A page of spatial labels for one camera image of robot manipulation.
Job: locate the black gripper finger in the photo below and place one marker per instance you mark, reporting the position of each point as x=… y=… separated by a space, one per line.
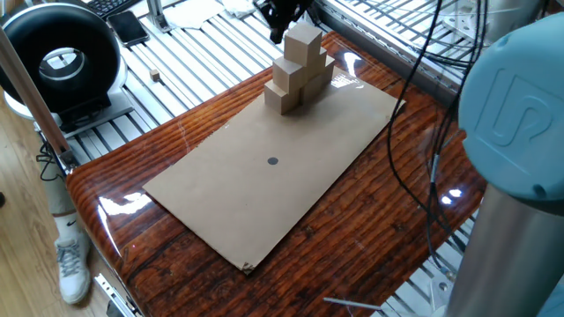
x=312 y=15
x=273 y=17

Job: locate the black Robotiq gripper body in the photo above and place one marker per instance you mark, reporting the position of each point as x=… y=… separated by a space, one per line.
x=293 y=5

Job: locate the light wooden cube block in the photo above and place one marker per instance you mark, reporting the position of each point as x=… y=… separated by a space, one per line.
x=313 y=88
x=318 y=64
x=279 y=100
x=288 y=75
x=303 y=44
x=329 y=68

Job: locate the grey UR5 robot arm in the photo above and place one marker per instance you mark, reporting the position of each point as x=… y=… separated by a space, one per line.
x=515 y=132

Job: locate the white crumpled cloth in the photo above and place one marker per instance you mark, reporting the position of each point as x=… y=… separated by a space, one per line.
x=238 y=6

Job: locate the white paper sheet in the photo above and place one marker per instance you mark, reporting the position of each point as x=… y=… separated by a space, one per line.
x=194 y=15

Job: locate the tiny wooden cube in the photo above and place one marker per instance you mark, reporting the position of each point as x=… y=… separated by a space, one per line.
x=154 y=75

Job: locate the black round dot sticker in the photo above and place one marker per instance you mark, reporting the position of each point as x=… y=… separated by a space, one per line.
x=272 y=161

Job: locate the black smartphone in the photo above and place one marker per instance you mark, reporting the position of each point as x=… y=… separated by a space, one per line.
x=128 y=27

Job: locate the black keyboard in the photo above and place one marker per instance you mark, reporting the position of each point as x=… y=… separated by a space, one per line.
x=108 y=5

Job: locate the brown cardboard sheet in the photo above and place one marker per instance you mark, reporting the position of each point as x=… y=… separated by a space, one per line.
x=286 y=198

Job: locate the white round housing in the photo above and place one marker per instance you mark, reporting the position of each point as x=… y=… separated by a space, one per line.
x=511 y=13

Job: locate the glossy dark wooden board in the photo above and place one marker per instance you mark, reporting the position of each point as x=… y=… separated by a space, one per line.
x=352 y=229

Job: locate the person's leg with sock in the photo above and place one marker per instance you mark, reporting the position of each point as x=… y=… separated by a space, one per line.
x=59 y=193

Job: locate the white zip tie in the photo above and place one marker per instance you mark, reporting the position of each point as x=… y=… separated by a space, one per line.
x=357 y=304

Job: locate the white sneaker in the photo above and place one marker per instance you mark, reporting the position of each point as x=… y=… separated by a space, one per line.
x=72 y=273

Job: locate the short aluminium post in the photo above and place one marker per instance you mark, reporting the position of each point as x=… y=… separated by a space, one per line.
x=155 y=13

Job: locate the tan diagonal frame bar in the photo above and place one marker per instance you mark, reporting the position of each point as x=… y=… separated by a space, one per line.
x=26 y=88

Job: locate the metal drawer rail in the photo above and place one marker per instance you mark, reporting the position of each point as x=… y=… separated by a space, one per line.
x=112 y=292

